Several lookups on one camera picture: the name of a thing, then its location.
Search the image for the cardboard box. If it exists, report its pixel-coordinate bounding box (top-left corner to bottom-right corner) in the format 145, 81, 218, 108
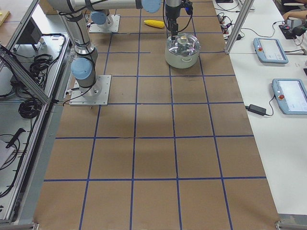
38, 0, 58, 15

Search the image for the upper blue teach pendant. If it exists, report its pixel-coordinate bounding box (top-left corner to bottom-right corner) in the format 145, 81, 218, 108
253, 38, 288, 64

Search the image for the glass pot lid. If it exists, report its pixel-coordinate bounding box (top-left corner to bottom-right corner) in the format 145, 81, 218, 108
166, 33, 201, 57

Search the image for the pale green steel pot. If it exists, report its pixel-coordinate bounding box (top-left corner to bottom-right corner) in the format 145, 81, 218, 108
165, 47, 200, 69

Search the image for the yellow corn cob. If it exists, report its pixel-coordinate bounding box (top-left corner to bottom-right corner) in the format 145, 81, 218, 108
143, 20, 165, 29

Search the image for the aluminium frame post right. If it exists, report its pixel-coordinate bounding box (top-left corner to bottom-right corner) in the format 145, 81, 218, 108
224, 0, 254, 54

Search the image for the black monitor box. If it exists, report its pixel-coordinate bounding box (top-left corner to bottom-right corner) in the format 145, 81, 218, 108
17, 17, 42, 45

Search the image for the lower blue teach pendant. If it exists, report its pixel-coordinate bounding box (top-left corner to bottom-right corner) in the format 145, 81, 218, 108
272, 79, 307, 115

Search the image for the blue teach pendant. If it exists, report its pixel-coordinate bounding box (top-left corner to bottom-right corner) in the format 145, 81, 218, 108
272, 79, 307, 115
253, 38, 288, 64

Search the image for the coiled black cable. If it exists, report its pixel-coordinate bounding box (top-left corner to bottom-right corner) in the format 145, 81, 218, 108
18, 98, 39, 119

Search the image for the aluminium frame strut left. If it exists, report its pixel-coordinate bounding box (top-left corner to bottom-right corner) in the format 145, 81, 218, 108
0, 45, 51, 104

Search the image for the black power adapter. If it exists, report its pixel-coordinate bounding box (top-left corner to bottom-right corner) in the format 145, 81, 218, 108
245, 104, 266, 116

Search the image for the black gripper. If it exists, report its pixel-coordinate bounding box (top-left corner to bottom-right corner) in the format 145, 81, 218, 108
165, 0, 193, 40

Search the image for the black cable bundle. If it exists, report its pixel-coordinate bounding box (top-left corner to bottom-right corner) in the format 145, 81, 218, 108
29, 54, 55, 82

